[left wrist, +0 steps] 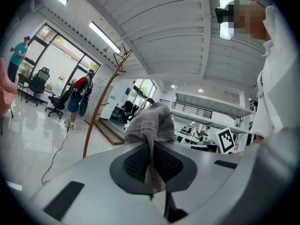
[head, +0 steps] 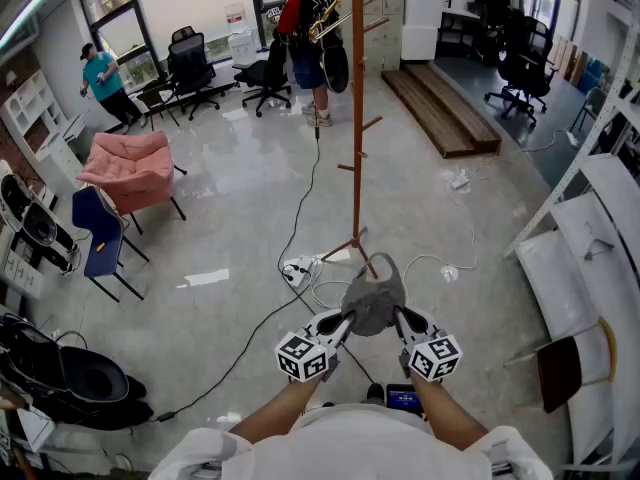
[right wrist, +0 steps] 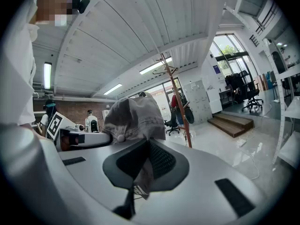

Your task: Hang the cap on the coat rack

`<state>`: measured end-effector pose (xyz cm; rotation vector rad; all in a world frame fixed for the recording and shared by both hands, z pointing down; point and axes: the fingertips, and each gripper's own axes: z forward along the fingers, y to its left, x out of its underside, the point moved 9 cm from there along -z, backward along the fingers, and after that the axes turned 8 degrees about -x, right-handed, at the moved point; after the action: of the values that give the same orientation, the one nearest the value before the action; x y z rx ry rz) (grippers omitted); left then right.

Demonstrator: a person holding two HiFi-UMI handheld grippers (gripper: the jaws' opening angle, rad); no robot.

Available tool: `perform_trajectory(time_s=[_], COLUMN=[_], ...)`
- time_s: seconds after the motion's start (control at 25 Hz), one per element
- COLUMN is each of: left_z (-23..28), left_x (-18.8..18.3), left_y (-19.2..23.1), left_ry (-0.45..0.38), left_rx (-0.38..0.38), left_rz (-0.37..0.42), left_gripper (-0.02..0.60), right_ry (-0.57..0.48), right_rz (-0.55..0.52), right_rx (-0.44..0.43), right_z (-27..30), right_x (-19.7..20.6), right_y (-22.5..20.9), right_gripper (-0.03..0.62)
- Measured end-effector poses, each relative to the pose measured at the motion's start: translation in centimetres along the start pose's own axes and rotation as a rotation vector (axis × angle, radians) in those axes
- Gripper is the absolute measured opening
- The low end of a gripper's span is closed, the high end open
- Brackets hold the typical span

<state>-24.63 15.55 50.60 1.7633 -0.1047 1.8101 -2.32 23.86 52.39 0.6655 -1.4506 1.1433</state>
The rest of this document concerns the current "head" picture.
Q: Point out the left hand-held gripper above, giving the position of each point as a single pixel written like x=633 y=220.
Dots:
x=300 y=360

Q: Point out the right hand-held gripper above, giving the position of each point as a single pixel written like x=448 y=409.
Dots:
x=435 y=358

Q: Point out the grey cap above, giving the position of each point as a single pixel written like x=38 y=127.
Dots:
x=374 y=298

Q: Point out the brown wooden coat rack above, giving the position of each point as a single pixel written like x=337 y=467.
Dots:
x=357 y=118

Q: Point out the person's right forearm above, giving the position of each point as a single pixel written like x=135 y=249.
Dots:
x=445 y=413

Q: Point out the person's left forearm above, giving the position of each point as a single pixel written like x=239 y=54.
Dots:
x=272 y=413

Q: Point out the clothes rack with dark clothes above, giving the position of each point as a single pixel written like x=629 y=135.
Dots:
x=495 y=13

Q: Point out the large white power strip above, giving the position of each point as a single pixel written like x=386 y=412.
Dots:
x=300 y=270

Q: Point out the white round disc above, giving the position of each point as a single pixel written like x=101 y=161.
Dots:
x=448 y=273

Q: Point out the black phone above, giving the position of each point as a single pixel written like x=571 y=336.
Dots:
x=404 y=398

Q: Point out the person's white shirt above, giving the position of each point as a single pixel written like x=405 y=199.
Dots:
x=350 y=448

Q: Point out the wooden chair brown seat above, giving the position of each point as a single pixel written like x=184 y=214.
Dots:
x=560 y=378

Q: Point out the small white power strip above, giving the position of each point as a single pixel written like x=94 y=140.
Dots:
x=460 y=181
x=572 y=138

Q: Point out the white curved boards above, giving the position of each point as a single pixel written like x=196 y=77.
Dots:
x=580 y=278

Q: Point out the wooden platform steps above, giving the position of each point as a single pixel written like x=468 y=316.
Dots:
x=440 y=110

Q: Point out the pink armchair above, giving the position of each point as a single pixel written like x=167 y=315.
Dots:
x=132 y=170

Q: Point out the blue chair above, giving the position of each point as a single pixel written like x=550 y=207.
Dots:
x=97 y=223

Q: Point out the black round case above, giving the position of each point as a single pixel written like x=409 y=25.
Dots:
x=335 y=70

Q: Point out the black office chair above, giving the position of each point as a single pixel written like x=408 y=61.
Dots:
x=267 y=75
x=525 y=63
x=189 y=65

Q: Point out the small black chair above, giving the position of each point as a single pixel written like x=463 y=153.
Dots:
x=157 y=99

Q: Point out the grey chair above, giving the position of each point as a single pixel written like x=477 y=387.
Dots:
x=590 y=103

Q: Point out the gold clothes hanger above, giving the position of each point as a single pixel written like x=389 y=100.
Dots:
x=325 y=25

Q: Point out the white water dispenser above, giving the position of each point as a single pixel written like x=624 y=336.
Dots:
x=239 y=38

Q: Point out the white box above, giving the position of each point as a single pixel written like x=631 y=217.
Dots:
x=35 y=428

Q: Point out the leaning wooden boards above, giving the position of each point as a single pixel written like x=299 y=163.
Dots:
x=567 y=60

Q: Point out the white drawer cabinet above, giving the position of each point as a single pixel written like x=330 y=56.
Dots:
x=20 y=268

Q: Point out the grey lockers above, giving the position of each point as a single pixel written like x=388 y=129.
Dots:
x=385 y=13

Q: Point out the white cubby shelf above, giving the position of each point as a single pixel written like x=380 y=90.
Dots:
x=32 y=113

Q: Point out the long ceiling light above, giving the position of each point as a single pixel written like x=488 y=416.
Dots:
x=32 y=10

